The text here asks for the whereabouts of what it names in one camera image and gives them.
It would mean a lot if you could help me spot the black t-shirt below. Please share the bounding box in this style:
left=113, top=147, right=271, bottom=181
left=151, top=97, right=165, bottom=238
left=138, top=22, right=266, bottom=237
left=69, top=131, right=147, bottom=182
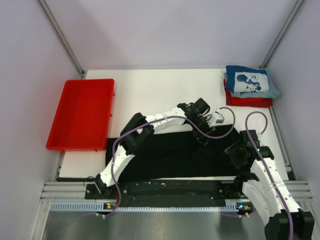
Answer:
left=114, top=124, right=240, bottom=183

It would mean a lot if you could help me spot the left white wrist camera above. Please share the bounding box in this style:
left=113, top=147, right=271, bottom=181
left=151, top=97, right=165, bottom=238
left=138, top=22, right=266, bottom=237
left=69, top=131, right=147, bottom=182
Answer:
left=208, top=108, right=225, bottom=126

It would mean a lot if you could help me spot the aluminium frame post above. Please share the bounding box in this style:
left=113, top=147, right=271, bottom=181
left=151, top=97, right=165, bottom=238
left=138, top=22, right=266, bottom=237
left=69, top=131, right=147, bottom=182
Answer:
left=37, top=0, right=85, bottom=77
left=259, top=0, right=307, bottom=69

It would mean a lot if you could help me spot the folded light blue t-shirt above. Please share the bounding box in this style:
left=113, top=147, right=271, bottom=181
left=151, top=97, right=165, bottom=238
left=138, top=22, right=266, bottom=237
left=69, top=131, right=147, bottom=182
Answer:
left=231, top=68, right=281, bottom=99

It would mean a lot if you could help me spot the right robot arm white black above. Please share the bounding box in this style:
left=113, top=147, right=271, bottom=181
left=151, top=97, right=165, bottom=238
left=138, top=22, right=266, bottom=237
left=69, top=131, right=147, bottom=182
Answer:
left=224, top=130, right=315, bottom=240

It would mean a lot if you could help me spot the red plastic bin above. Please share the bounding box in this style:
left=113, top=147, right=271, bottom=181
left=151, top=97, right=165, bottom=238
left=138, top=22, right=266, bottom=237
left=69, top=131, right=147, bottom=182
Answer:
left=46, top=78, right=115, bottom=151

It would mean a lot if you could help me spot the folded red t-shirt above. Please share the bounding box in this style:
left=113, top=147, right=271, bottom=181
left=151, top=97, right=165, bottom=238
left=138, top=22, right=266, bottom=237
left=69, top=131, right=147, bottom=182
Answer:
left=223, top=79, right=273, bottom=108

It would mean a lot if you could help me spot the right aluminium frame post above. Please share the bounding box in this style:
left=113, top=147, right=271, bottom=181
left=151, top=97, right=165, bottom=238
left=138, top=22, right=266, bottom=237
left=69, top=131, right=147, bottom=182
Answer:
left=259, top=0, right=307, bottom=69

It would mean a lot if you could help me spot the left aluminium frame post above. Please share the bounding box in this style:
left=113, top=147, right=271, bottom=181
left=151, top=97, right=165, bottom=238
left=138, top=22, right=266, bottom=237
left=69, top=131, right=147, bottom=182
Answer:
left=37, top=0, right=85, bottom=77

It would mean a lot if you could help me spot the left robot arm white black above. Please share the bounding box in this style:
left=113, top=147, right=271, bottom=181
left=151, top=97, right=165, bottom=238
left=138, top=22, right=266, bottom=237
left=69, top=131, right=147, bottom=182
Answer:
left=94, top=98, right=215, bottom=199

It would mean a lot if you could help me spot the grey slotted cable duct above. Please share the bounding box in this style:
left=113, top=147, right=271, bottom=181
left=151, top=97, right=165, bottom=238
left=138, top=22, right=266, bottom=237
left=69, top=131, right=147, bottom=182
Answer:
left=50, top=201, right=255, bottom=214

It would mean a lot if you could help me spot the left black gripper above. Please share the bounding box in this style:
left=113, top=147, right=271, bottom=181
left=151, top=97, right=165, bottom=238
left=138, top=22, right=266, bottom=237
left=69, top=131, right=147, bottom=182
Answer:
left=190, top=115, right=215, bottom=145

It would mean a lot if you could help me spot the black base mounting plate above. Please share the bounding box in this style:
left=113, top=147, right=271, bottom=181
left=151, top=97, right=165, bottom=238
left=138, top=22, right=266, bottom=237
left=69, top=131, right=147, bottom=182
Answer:
left=84, top=180, right=245, bottom=208

